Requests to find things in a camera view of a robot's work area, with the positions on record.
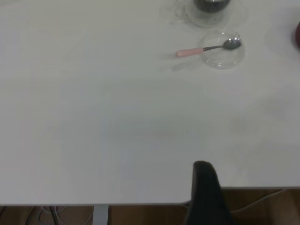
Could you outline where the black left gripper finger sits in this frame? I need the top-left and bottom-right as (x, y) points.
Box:
(184, 161), (235, 225)

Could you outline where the metal spoon with pink handle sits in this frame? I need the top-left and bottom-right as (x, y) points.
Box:
(176, 38), (242, 58)

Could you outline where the red ceramic mug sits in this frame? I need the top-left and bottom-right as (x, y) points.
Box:
(292, 21), (300, 50)

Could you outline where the grey metal table leg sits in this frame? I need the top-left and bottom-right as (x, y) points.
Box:
(93, 204), (110, 225)

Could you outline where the clear round glass saucer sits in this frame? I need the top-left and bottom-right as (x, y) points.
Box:
(198, 32), (246, 70)

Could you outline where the white cable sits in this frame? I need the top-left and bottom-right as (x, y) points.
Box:
(35, 205), (94, 225)
(231, 187), (289, 213)

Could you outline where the clear double-wall glass cup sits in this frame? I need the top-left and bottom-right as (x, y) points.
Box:
(161, 0), (248, 28)

